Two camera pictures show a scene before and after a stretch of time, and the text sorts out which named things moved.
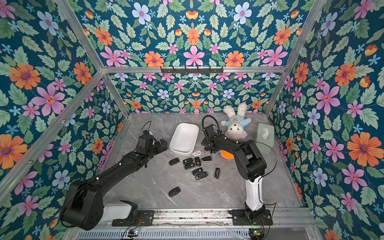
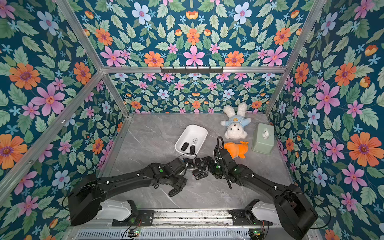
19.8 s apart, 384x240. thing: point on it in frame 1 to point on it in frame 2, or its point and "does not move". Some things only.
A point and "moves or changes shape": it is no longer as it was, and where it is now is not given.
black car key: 189,166 does not move
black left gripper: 159,148 to 181,184
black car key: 187,161 does not move
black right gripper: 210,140 to 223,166
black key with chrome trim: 201,175 does not move
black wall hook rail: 191,71 does not move
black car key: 174,161 moves or changes shape
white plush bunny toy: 236,122 does not move
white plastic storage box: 184,139 moves or changes shape
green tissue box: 264,137 does not move
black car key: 197,171 does not move
